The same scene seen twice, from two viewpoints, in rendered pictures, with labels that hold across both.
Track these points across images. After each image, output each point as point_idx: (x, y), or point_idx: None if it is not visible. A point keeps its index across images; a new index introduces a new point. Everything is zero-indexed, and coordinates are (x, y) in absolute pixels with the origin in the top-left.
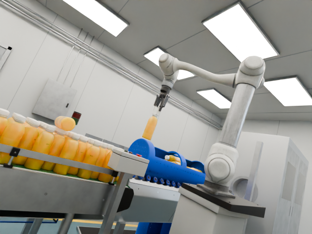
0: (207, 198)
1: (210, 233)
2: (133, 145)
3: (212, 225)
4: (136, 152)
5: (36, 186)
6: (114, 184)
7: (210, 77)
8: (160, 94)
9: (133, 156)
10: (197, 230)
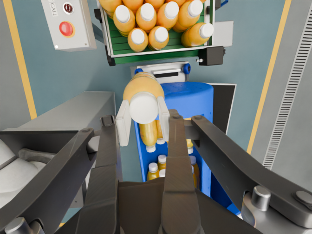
0: (20, 131)
1: (30, 121)
2: (201, 87)
3: (24, 124)
4: (173, 88)
5: None
6: (107, 27)
7: None
8: (161, 210)
9: (42, 2)
10: (51, 119)
